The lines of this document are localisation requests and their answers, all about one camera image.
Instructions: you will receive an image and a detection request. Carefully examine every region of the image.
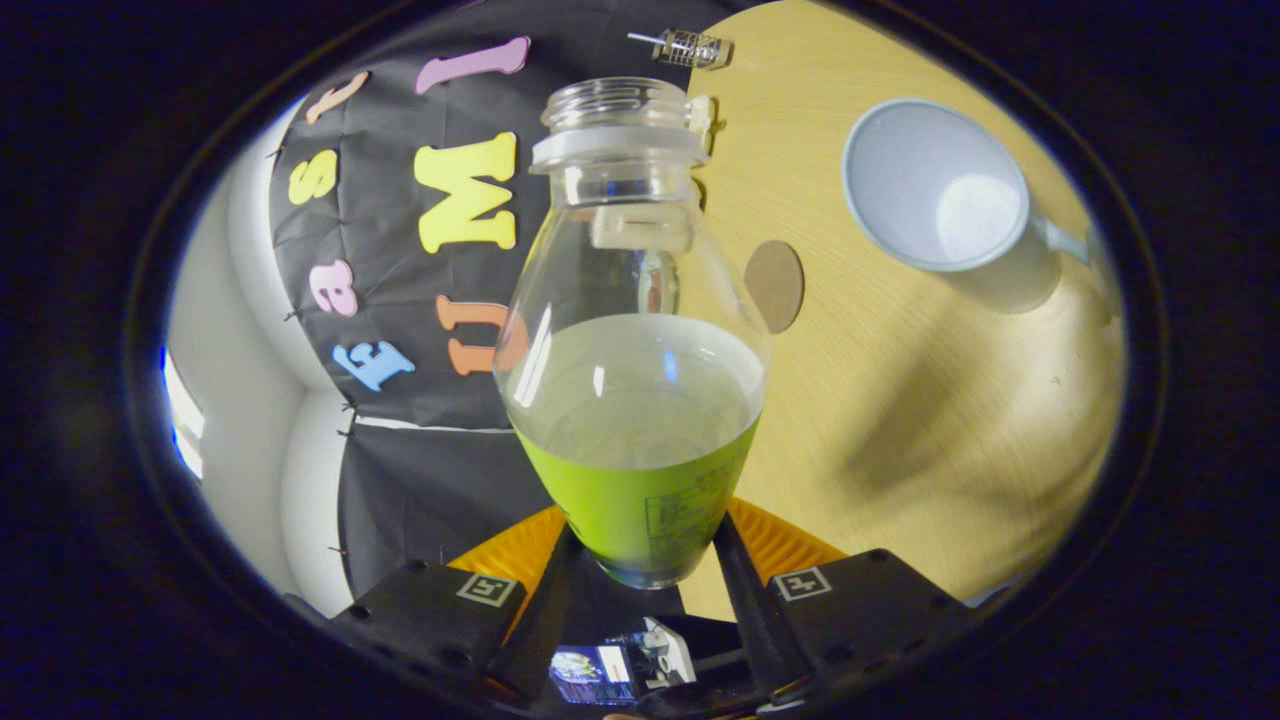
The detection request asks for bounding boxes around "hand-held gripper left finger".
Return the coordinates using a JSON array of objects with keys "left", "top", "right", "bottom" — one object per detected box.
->
[{"left": 285, "top": 503, "right": 591, "bottom": 716}]

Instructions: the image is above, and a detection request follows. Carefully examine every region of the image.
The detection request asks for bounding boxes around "metal wire utensil holder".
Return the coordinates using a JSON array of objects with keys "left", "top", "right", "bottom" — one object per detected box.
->
[{"left": 652, "top": 28, "right": 733, "bottom": 71}]

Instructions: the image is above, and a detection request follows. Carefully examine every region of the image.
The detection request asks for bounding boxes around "large ceiling light panel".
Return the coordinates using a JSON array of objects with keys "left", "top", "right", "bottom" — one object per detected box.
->
[{"left": 160, "top": 345, "right": 206, "bottom": 481}]

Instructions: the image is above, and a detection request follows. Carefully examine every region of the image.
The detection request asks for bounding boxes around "blue and white object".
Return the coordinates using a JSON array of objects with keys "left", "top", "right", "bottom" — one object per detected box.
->
[{"left": 548, "top": 617, "right": 698, "bottom": 706}]

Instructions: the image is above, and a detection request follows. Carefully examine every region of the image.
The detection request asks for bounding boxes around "round brown coaster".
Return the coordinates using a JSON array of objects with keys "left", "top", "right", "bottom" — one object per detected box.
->
[{"left": 743, "top": 240, "right": 805, "bottom": 334}]

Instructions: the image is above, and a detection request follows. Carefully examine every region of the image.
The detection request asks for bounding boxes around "wooden table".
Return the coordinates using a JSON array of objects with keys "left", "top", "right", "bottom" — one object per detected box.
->
[{"left": 685, "top": 0, "right": 1129, "bottom": 621}]

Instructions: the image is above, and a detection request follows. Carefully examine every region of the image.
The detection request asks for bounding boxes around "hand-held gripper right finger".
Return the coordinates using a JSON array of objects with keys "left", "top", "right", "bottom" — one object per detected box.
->
[{"left": 712, "top": 497, "right": 981, "bottom": 713}]

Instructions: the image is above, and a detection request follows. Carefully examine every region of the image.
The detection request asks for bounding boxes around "clear juice bottle green label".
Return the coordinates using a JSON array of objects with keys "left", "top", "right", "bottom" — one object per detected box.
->
[{"left": 494, "top": 77, "right": 773, "bottom": 591}]

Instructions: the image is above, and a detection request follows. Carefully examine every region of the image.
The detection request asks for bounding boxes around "white cup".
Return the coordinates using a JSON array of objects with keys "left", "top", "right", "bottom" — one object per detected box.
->
[{"left": 841, "top": 97, "right": 1096, "bottom": 273}]

